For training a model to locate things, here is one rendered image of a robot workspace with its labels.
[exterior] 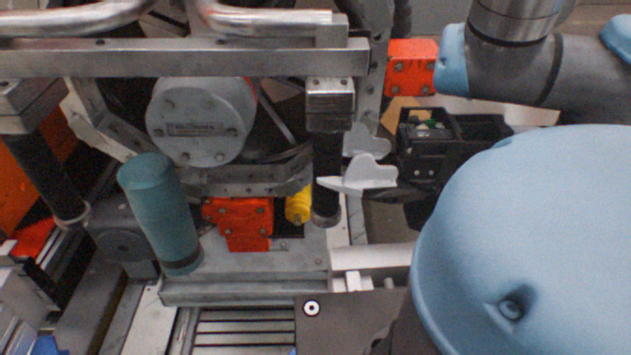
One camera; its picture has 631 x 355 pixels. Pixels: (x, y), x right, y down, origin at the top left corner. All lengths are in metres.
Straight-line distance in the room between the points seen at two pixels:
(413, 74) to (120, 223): 0.81
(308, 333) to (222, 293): 0.82
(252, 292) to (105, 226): 0.43
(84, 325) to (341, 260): 0.96
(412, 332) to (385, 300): 0.18
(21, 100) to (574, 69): 0.55
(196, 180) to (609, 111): 0.66
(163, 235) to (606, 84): 0.65
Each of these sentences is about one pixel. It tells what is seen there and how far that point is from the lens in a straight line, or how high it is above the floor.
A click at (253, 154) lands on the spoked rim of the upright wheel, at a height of 0.61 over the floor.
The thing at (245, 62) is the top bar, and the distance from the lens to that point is 0.39.
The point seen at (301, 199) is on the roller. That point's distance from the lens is 0.82.
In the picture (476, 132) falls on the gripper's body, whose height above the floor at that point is 0.89.
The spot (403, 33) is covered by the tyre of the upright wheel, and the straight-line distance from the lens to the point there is 0.69.
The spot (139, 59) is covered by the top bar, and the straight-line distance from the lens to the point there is 0.42.
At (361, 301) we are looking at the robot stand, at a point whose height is 0.82.
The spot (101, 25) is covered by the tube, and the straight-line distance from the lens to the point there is 0.44.
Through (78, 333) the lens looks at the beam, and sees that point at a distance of 1.28.
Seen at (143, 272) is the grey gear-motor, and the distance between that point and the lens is 1.33.
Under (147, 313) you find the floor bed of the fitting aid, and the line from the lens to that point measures 1.29.
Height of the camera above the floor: 1.13
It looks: 42 degrees down
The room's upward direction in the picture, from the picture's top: straight up
